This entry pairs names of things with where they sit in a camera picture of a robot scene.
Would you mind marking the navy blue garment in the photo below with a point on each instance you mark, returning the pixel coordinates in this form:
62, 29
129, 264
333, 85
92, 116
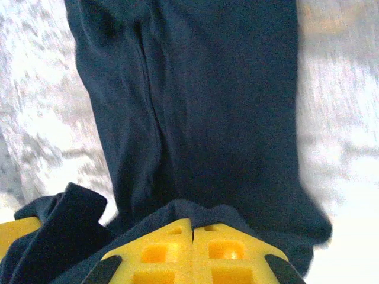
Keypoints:
207, 103

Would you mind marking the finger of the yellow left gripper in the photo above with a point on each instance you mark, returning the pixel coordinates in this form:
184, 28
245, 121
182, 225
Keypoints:
14, 232

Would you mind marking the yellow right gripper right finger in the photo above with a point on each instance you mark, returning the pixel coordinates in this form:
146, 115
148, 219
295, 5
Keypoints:
231, 257

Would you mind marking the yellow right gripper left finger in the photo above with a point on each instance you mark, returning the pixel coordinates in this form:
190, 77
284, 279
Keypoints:
160, 257

